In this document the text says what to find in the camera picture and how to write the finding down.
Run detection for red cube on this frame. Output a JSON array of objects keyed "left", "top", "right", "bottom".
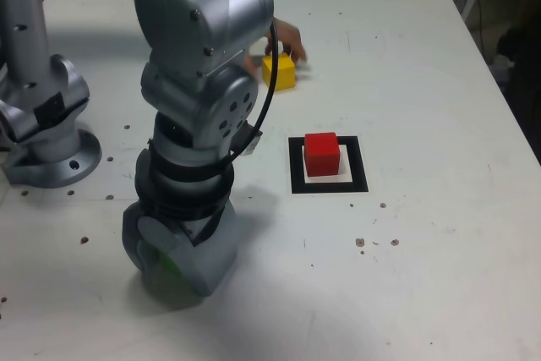
[{"left": 303, "top": 132, "right": 342, "bottom": 178}]

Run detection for person's hand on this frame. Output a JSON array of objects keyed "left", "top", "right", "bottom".
[{"left": 243, "top": 18, "right": 309, "bottom": 82}]

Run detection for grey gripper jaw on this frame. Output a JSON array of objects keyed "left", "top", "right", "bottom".
[
  {"left": 121, "top": 203, "right": 165, "bottom": 281},
  {"left": 138, "top": 203, "right": 239, "bottom": 298}
]

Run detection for black tape square outline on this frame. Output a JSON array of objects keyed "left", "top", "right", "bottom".
[{"left": 287, "top": 135, "right": 369, "bottom": 194}]

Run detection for green cube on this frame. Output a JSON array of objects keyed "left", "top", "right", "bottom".
[{"left": 156, "top": 250, "right": 183, "bottom": 278}]

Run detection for yellow cube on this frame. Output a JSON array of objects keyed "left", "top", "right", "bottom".
[{"left": 260, "top": 52, "right": 297, "bottom": 92}]

